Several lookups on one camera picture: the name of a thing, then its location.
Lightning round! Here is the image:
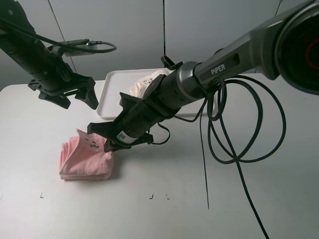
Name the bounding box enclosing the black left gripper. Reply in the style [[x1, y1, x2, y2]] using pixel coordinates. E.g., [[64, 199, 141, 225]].
[[28, 73, 99, 110]]

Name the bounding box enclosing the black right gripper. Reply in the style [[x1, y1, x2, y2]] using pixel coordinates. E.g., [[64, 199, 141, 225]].
[[87, 93, 174, 152]]

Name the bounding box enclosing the pink towel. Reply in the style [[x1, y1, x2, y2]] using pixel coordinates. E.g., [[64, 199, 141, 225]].
[[59, 129, 114, 180]]

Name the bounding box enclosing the cream white towel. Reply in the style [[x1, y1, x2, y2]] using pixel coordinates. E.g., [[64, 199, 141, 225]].
[[130, 69, 171, 99]]

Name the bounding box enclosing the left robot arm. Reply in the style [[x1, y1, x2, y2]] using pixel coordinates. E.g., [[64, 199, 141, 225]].
[[0, 23, 98, 110]]

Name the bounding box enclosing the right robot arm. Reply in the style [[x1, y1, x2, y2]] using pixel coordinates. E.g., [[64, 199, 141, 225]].
[[87, 0, 319, 151]]

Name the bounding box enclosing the white rectangular plastic tray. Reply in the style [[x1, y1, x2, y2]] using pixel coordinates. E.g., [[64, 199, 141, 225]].
[[96, 68, 209, 120]]

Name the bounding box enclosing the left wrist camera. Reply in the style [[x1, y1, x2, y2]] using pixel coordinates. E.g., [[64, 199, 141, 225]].
[[47, 39, 98, 57]]

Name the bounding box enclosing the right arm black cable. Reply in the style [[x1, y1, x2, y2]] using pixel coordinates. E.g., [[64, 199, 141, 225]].
[[149, 56, 287, 239]]

